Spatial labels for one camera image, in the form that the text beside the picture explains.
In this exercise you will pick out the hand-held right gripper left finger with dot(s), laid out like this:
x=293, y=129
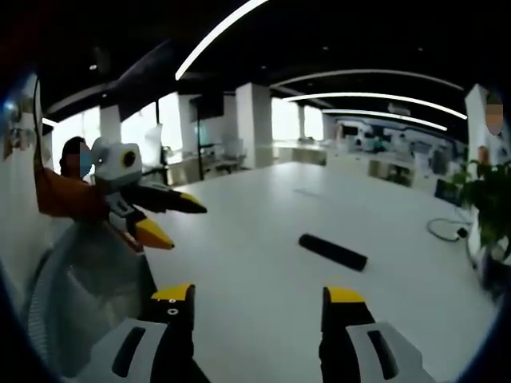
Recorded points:
x=135, y=351

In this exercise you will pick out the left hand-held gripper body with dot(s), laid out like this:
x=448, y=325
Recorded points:
x=113, y=163

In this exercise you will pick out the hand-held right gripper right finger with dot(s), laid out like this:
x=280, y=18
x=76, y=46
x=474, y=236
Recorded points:
x=359, y=351

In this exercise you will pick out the black cylinder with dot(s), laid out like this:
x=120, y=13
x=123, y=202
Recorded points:
x=333, y=252

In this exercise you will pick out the person's head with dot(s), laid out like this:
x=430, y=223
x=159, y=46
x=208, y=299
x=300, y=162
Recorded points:
x=70, y=157

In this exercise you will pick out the grey mesh office chair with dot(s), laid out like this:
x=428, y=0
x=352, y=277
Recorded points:
x=80, y=279

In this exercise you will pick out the long white ceiling light strip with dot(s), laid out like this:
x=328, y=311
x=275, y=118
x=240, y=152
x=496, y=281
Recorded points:
x=211, y=38

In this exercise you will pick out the blue chair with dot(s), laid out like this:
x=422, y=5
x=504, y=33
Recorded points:
x=446, y=190

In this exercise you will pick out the green potted plant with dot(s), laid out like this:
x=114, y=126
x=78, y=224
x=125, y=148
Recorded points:
x=489, y=199

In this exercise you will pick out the short white ceiling light strip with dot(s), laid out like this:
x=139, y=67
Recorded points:
x=391, y=115

